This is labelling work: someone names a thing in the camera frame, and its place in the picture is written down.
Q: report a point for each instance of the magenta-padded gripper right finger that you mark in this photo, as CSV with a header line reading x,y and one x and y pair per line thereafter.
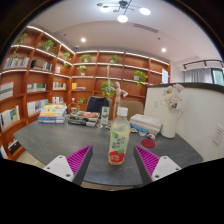
x,y
165,166

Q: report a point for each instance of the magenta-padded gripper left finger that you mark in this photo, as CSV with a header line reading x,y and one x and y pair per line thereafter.
x,y
58,166

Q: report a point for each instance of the yellow-green drink bottle white cap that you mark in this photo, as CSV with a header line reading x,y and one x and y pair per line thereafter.
x,y
119,140

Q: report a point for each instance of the small colourful round sticker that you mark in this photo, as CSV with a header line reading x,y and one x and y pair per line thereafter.
x,y
134,130
142,133
151,136

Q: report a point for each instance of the white vase with pale flowers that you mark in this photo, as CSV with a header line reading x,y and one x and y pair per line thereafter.
x,y
170,123

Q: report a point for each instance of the colourful book stack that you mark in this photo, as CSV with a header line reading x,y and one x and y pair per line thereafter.
x,y
51,115

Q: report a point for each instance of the dark book stack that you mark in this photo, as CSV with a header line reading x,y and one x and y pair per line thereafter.
x,y
83,117

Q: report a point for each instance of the tan upholstered chair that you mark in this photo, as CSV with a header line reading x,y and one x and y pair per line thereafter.
x,y
135,108

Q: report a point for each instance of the tall green-white drink carton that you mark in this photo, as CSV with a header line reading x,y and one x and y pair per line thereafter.
x,y
105,116

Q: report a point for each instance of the chair with dark jacket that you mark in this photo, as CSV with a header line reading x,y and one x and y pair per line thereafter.
x,y
96,104

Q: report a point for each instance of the wooden artist mannequin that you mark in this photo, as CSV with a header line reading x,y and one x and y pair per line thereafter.
x,y
117,96

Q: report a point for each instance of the orange wooden shelf unit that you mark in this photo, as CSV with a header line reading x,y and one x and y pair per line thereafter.
x,y
40,83

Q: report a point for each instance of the grey curtain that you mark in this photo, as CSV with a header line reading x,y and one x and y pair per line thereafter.
x,y
198,75

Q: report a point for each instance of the round recessed ceiling light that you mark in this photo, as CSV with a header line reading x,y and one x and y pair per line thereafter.
x,y
83,39
163,50

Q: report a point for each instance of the ceiling air vent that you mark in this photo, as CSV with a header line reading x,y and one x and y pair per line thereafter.
x,y
145,28

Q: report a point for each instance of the ceiling chandelier with round lamps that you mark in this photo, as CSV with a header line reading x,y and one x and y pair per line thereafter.
x,y
122,18

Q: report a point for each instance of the white wall socket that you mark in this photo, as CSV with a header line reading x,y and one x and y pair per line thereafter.
x,y
219,134

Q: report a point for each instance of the black ceiling track rail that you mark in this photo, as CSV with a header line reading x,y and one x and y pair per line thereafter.
x,y
203,62

